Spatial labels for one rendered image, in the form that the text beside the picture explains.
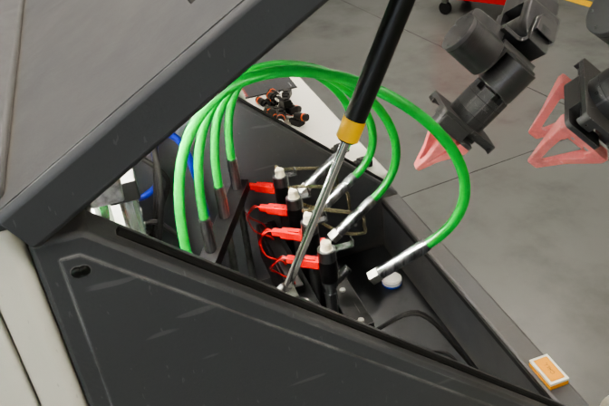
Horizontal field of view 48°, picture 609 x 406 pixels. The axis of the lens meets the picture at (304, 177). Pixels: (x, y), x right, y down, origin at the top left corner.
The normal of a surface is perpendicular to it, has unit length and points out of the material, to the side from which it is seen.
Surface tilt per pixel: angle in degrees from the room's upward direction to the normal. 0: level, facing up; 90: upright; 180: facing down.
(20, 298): 90
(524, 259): 0
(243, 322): 90
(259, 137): 90
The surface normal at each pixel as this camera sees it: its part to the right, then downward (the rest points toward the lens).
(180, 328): 0.32, 0.46
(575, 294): -0.10, -0.86
